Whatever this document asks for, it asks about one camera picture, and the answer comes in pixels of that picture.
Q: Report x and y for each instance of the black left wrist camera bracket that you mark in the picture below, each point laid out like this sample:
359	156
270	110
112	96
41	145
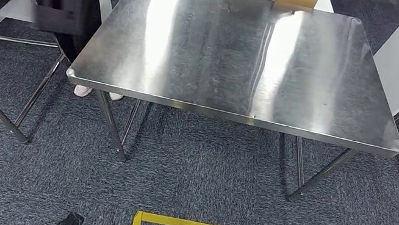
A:
68	224

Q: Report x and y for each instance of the standing person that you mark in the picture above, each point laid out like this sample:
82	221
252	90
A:
86	9

